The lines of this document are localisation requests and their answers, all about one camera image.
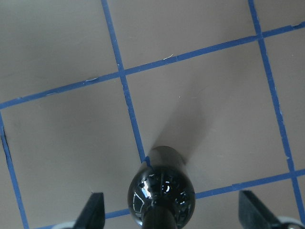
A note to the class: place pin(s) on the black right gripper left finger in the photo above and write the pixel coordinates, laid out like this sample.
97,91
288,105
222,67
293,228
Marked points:
92,215

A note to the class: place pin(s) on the dark wine bottle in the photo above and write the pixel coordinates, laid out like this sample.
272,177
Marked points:
161,195

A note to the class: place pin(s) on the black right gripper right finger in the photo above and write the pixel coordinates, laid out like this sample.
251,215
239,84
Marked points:
253,213

